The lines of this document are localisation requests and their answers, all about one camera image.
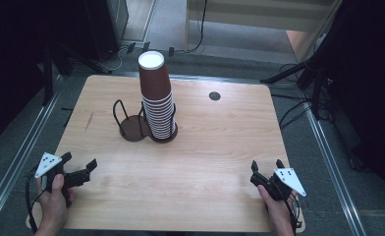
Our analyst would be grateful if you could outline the person's left hand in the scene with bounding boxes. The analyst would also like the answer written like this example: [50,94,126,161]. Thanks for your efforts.
[36,173,76,228]

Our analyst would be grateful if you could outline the metal floor rail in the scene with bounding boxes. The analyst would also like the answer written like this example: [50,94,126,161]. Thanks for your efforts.
[0,74,65,227]
[302,103,367,236]

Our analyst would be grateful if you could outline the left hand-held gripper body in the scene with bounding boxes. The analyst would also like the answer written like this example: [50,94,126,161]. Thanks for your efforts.
[33,151,92,193]

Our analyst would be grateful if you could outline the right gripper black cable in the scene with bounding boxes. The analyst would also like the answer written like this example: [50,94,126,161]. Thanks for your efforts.
[286,191,303,230]

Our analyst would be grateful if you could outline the black metal stand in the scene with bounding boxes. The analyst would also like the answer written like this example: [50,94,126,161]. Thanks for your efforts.
[259,45,334,121]
[40,40,114,106]

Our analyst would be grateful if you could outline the dark cabinet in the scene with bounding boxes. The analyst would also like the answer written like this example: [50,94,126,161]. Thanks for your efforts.
[83,0,130,62]

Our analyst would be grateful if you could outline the white floor cable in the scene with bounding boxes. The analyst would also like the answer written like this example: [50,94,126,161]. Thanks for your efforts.
[100,45,130,74]

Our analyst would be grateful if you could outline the black floor cables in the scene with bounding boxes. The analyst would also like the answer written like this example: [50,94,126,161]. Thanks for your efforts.
[271,62,313,130]

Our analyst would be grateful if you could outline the person's right hand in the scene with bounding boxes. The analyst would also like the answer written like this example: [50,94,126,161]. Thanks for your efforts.
[256,184,295,231]

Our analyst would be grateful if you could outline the hanging black cable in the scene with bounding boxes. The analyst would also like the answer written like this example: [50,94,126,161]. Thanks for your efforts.
[174,0,208,55]

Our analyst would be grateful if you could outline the black wire cup holder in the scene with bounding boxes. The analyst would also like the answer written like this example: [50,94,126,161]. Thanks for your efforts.
[112,98,179,145]

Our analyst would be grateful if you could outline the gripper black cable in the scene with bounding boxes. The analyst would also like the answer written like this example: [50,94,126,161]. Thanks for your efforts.
[25,166,48,234]
[286,191,303,230]

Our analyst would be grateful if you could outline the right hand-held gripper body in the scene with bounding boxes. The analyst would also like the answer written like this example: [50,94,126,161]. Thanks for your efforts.
[249,167,307,202]

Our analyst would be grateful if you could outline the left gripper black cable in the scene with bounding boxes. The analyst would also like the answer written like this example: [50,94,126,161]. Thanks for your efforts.
[25,166,48,234]

